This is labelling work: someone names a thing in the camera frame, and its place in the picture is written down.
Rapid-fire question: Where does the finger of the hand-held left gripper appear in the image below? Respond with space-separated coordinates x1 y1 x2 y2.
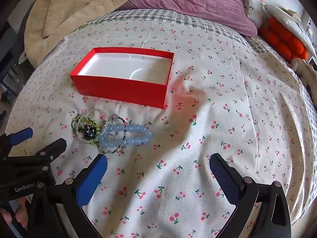
0 127 34 150
0 138 67 176

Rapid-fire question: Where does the purple quilt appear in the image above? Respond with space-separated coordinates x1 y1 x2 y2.
116 0 258 37

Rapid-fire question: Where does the cream fleece blanket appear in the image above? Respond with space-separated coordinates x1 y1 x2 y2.
24 0 170 68

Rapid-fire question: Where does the person's left hand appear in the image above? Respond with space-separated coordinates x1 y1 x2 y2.
0 197 33 230

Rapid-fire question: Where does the dark blue flower hair clip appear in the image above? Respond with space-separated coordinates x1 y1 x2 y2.
81 126 96 140

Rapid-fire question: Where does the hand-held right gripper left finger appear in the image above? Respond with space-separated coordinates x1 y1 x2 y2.
27 153 108 238

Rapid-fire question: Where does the dark metal clasp charm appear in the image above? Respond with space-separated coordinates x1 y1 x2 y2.
71 115 83 132

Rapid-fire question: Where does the red cardboard box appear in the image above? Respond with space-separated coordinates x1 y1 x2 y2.
70 47 175 110

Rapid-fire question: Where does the thin dark green bracelet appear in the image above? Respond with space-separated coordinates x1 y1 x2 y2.
100 113 128 155

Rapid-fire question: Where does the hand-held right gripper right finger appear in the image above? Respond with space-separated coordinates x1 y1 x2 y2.
209 153 292 238

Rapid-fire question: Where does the green bead bracelet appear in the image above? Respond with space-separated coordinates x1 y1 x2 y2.
82 117 110 147

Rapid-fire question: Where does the orange plush cushion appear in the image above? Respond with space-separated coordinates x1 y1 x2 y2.
259 17 309 61

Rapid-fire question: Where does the grey chair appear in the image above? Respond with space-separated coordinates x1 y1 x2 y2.
0 55 23 103

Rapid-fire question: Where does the light blue bead bracelet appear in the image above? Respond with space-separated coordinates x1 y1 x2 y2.
98 123 154 152

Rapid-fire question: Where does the clear bead bracelet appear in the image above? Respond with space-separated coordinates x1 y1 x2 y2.
75 108 110 145

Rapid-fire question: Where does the cherry print bed sheet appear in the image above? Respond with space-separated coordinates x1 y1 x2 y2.
5 17 315 238

